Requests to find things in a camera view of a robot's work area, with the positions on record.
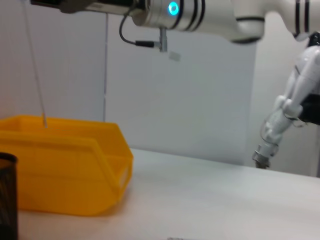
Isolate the black mesh pen holder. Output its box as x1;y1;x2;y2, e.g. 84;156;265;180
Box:
0;151;20;240

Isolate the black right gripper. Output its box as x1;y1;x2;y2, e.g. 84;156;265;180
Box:
29;0;137;15

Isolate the yellow plastic bin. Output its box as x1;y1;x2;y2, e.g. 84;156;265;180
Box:
0;114;135;218

